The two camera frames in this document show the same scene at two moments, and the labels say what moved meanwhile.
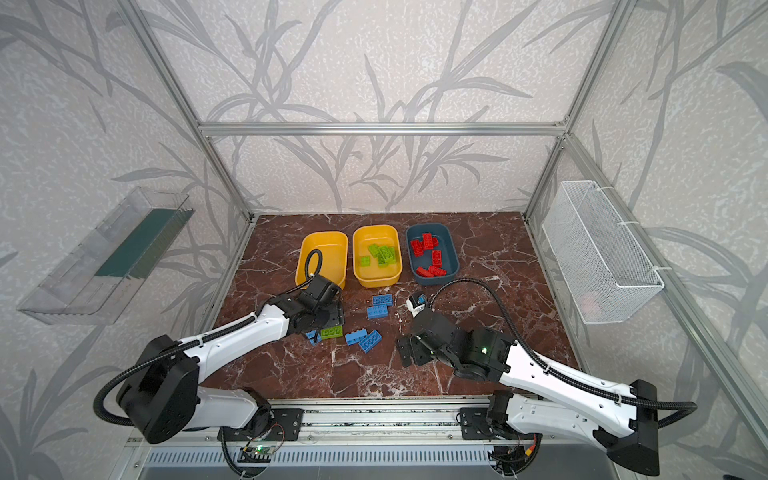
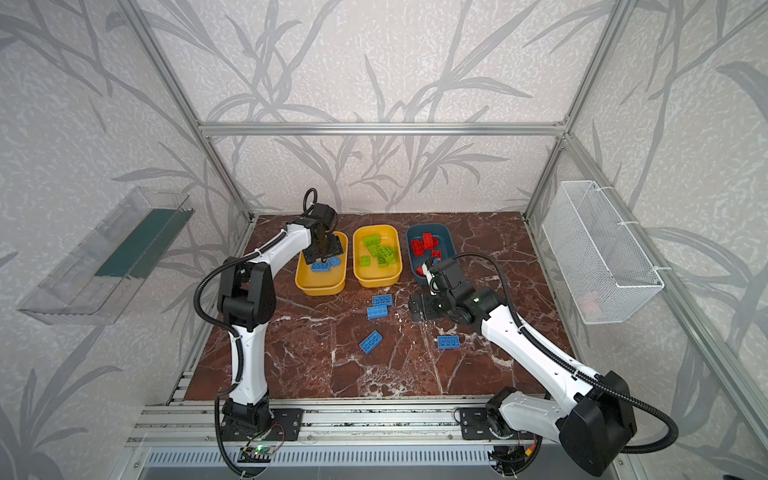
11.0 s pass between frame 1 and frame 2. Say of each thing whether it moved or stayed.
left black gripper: moved
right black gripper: moved
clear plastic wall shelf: stayed
